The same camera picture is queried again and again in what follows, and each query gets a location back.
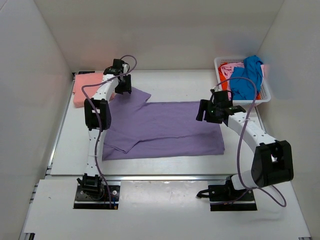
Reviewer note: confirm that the white plastic basket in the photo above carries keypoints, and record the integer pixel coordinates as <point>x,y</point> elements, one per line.
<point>264,94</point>

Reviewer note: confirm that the blue t shirt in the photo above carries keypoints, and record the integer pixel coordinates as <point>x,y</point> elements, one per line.
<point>246,81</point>

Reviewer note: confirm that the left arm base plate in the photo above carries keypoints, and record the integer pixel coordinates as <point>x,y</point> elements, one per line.
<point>85,201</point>

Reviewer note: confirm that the folded pink t shirt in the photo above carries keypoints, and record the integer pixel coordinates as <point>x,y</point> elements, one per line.
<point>91,91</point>

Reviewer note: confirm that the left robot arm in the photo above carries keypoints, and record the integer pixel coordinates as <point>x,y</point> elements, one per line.
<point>97,115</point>

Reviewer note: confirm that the orange t shirt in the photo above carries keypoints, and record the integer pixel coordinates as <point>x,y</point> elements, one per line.
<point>224,86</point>

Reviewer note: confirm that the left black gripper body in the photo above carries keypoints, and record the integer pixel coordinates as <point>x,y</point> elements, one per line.
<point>118,88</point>

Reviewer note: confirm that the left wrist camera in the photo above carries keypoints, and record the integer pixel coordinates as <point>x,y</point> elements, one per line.
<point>126,67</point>

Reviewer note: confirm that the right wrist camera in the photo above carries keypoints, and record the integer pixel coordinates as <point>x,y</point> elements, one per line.
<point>215,89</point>

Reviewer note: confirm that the light pink t shirt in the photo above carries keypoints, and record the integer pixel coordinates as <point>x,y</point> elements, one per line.
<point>228,69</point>

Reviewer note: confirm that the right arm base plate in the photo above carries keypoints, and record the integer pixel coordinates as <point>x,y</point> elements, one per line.
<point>224,198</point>

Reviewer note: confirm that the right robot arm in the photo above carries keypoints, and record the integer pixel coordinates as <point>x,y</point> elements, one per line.
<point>272,162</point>

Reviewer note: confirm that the purple t shirt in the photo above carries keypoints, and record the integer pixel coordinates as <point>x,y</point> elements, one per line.
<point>141,129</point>

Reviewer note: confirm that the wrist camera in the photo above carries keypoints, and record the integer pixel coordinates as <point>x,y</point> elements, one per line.
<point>126,67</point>
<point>215,89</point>

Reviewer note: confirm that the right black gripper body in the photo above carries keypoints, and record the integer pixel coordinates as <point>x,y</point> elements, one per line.
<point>215,108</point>

